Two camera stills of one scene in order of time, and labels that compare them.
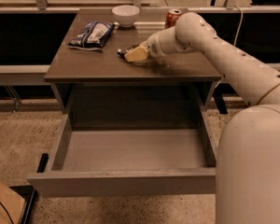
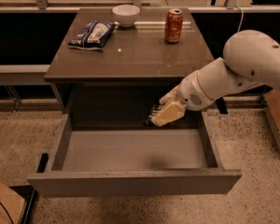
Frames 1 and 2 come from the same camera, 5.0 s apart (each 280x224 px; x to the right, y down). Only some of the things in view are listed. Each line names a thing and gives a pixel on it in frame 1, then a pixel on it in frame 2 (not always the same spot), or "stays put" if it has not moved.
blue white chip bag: x=93 y=35 stays put
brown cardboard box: x=7 y=204 stays put
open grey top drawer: x=130 y=161 stays put
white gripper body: x=153 y=48 → x=190 y=91
